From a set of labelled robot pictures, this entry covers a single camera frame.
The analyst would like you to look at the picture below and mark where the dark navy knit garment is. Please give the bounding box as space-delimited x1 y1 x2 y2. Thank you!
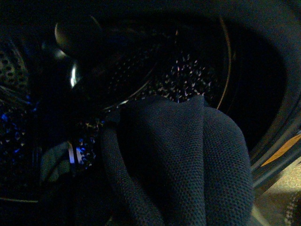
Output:
37 95 256 226

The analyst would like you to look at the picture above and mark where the grey front-load washing machine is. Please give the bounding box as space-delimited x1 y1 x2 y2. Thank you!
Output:
0 0 301 194

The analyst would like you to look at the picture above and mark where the steel perforated washer drum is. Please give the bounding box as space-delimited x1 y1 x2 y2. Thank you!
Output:
0 17 231 203

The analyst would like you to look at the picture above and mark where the dark rubber door gasket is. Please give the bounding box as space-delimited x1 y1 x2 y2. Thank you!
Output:
223 0 301 162

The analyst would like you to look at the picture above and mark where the orange warning sticker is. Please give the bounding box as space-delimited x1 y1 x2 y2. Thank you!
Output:
261 134 301 167

